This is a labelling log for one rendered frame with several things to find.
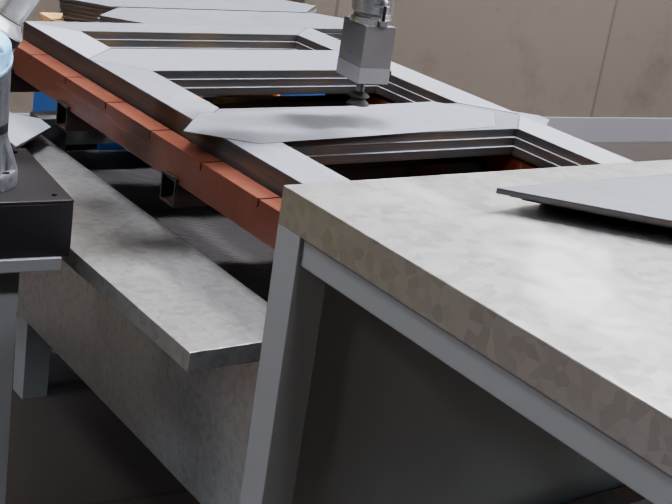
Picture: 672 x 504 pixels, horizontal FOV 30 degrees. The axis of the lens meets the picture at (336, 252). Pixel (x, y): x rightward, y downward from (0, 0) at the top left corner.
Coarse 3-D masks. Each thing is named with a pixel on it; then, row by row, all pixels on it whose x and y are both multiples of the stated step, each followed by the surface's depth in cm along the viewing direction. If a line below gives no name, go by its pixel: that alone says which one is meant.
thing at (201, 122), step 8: (192, 120) 213; (200, 120) 213; (208, 120) 214; (200, 128) 209; (208, 128) 209; (216, 128) 210; (224, 128) 211; (216, 136) 205; (224, 136) 206; (232, 136) 207; (240, 136) 208
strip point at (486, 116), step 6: (438, 102) 254; (450, 108) 250; (456, 108) 251; (462, 108) 252; (468, 108) 252; (474, 108) 253; (468, 114) 247; (474, 114) 248; (480, 114) 249; (486, 114) 250; (492, 114) 250; (480, 120) 244; (486, 120) 245; (492, 120) 246
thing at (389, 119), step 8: (360, 112) 236; (368, 112) 237; (376, 112) 238; (384, 112) 239; (376, 120) 232; (384, 120) 233; (392, 120) 234; (400, 120) 235; (408, 120) 235; (392, 128) 228; (400, 128) 229; (408, 128) 230; (416, 128) 231; (424, 128) 231
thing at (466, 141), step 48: (48, 48) 260; (144, 48) 277; (192, 48) 284; (240, 48) 291; (288, 48) 299; (144, 96) 227; (384, 96) 273; (432, 96) 262; (288, 144) 212; (336, 144) 218; (384, 144) 224; (432, 144) 230; (480, 144) 237; (528, 144) 239
